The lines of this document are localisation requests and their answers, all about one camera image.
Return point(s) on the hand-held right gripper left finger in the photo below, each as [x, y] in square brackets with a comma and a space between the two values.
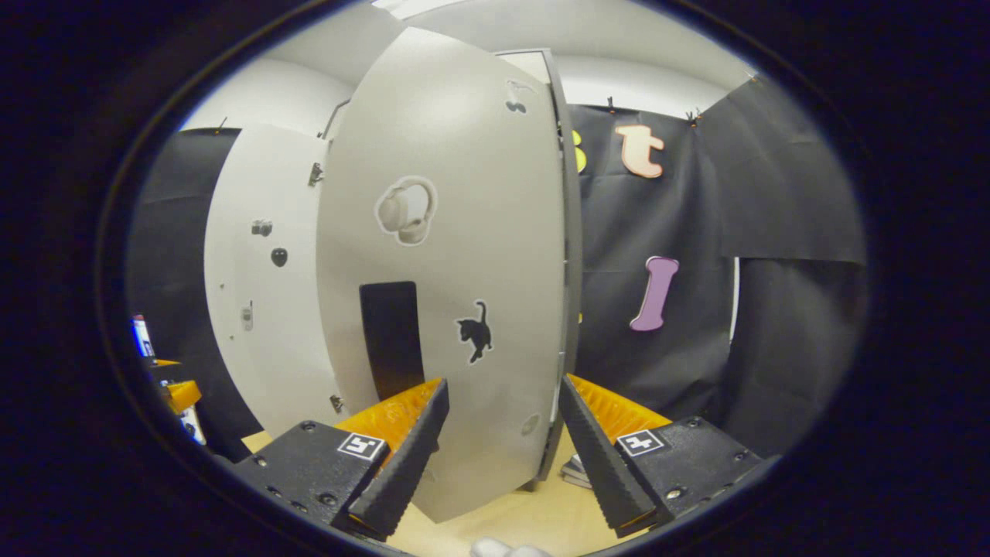
[406, 464]

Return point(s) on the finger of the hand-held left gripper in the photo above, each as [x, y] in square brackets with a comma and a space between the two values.
[166, 362]
[182, 394]

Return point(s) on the white cabinet with grey interior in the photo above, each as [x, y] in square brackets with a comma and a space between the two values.
[574, 232]

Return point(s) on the stack of picture books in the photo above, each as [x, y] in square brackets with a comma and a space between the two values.
[576, 472]

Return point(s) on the white door with headphone sticker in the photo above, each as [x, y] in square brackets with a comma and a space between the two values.
[464, 255]

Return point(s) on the white door with camera sticker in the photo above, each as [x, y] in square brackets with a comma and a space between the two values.
[263, 348]

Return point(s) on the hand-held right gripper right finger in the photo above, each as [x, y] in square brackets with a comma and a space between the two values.
[603, 464]

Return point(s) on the black backdrop cloth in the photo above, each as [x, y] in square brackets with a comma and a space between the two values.
[773, 193]

